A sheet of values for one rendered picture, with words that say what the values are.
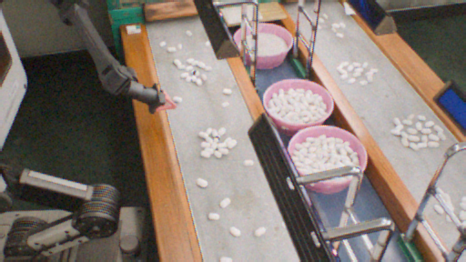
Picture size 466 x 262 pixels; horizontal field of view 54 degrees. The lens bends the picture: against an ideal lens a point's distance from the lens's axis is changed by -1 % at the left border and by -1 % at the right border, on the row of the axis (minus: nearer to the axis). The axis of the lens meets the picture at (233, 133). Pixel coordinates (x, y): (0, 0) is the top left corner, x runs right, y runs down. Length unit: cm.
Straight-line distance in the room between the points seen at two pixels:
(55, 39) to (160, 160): 192
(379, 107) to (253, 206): 69
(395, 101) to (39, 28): 230
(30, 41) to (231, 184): 217
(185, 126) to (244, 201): 40
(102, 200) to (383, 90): 116
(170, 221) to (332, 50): 112
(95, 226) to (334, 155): 82
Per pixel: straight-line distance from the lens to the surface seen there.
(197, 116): 175
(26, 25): 331
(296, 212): 103
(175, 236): 139
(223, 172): 156
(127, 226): 179
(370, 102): 189
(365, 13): 177
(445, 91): 145
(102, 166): 266
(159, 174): 154
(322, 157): 165
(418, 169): 168
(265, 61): 204
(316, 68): 197
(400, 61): 210
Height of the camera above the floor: 192
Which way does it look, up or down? 44 degrees down
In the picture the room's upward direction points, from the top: straight up
